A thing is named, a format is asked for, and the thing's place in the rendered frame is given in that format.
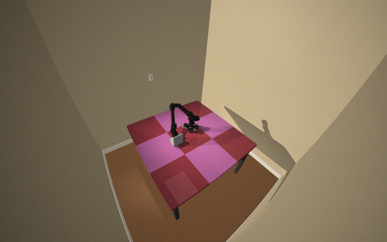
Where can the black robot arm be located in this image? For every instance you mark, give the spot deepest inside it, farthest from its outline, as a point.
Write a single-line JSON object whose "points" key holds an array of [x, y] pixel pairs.
{"points": [[191, 118]]}

